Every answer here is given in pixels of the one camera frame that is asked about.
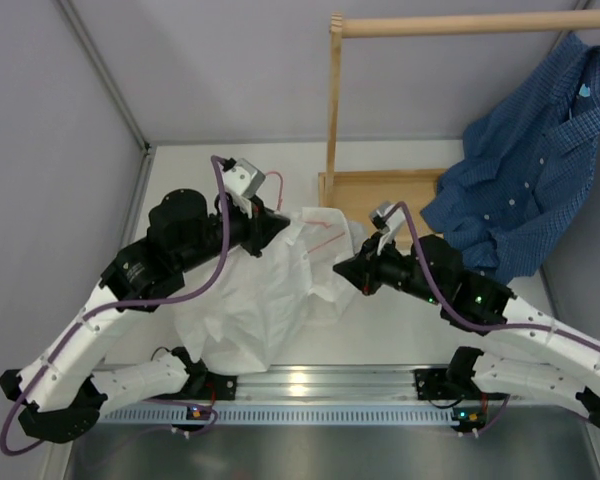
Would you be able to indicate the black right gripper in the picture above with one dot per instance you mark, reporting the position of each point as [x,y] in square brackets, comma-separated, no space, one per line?
[364,268]

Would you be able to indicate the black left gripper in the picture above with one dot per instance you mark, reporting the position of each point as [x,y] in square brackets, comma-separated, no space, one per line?
[262,227]

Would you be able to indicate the pink wire hanger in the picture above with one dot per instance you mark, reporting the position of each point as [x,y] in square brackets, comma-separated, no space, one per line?
[318,234]

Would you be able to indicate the white shirt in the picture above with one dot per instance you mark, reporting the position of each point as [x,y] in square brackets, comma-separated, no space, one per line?
[257,305]

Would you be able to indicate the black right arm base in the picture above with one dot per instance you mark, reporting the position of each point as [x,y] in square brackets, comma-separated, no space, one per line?
[434,386]

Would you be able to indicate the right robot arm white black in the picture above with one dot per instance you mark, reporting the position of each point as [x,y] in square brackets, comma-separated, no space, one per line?
[531,354]

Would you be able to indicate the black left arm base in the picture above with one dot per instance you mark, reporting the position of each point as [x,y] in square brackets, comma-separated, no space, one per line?
[218,387]

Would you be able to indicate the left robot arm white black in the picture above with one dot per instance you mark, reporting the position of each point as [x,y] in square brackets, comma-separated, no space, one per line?
[60,397]

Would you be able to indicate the blue checkered shirt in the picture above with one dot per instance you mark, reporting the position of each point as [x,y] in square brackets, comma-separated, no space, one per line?
[528,168]

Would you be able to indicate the wooden clothes rack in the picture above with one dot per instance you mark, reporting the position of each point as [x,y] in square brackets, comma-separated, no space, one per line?
[361,174]

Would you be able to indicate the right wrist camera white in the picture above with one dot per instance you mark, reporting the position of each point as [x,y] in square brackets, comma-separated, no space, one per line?
[388,221]

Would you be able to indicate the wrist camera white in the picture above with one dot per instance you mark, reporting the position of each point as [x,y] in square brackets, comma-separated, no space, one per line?
[242,181]
[388,221]

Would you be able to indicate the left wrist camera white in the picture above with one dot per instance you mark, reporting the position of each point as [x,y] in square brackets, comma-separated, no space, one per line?
[242,181]

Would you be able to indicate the aluminium mounting rail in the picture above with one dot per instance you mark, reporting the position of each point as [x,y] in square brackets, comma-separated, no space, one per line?
[325,382]

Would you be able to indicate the slotted cable duct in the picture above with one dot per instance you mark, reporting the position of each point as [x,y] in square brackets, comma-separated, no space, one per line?
[303,415]

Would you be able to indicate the aluminium corner frame post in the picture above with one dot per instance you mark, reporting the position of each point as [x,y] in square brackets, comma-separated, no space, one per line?
[78,28]

